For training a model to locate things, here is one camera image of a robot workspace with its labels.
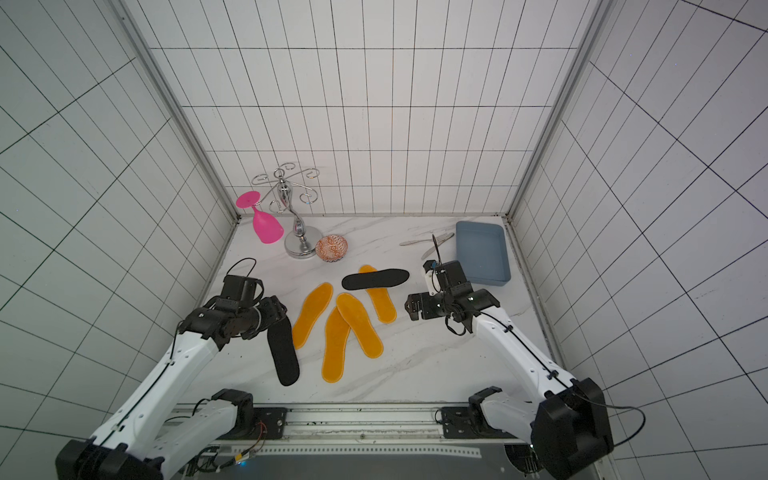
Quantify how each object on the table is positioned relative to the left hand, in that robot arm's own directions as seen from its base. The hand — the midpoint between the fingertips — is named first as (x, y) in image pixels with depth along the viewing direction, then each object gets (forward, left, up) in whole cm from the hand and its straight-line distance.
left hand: (276, 320), depth 80 cm
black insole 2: (+21, -26, -12) cm, 36 cm away
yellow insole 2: (+13, -29, -11) cm, 33 cm away
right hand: (+5, -37, +1) cm, 38 cm away
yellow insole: (+12, -7, -12) cm, 18 cm away
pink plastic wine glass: (+28, +8, +5) cm, 30 cm away
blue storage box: (+32, -66, -10) cm, 74 cm away
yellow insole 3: (+5, -21, -10) cm, 24 cm away
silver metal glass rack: (+36, +2, -9) cm, 37 cm away
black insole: (-5, -1, -10) cm, 11 cm away
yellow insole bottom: (+1, -16, -10) cm, 18 cm away
